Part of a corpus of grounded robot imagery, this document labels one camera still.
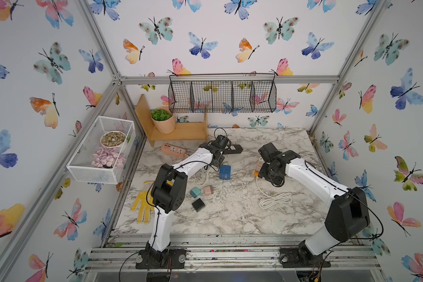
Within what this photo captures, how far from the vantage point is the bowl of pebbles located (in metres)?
0.69

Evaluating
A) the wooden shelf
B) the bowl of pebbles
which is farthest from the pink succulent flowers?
the wooden shelf

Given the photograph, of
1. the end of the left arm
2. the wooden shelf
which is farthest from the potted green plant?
the end of the left arm

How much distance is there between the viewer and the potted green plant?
1.03 meters

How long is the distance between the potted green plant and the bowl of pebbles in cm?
32
